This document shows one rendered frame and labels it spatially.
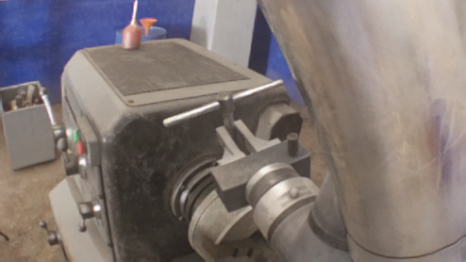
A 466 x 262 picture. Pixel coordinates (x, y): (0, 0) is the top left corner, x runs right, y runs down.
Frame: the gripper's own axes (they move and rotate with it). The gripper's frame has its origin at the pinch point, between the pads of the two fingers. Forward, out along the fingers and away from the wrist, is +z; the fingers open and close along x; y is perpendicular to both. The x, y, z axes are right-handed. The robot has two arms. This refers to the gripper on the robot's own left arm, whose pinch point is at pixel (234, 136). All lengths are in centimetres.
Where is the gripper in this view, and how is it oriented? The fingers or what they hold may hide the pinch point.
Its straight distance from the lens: 58.0
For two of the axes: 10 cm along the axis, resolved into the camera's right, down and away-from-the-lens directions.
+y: -1.5, -8.3, -5.4
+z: -3.7, -4.6, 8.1
